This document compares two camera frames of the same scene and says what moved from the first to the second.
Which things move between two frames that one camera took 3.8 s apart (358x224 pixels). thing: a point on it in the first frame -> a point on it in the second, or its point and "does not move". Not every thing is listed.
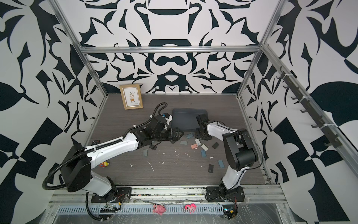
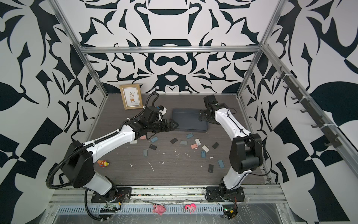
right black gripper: (196, 133) -> (202, 115)
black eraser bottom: (210, 168) does not move
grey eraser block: (221, 164) does not move
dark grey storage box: (185, 118) does not move
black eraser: (215, 145) does not move
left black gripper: (171, 137) -> (165, 128)
